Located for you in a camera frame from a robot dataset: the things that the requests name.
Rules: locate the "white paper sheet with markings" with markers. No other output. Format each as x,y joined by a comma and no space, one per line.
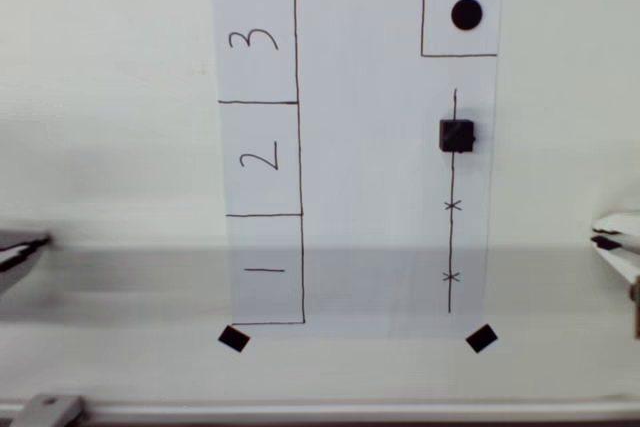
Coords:
360,147

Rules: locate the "grey flat object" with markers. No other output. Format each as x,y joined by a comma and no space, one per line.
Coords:
15,257

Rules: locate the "black cube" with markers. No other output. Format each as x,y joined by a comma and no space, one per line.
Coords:
456,136

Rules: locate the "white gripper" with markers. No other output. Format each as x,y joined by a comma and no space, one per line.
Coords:
617,239

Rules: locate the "grey metal bracket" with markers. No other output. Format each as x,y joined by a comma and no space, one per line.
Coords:
47,409

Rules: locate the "black tape piece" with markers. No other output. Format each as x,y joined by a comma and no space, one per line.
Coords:
233,338
482,338

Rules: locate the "black round disc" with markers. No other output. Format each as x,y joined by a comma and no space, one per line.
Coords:
466,14

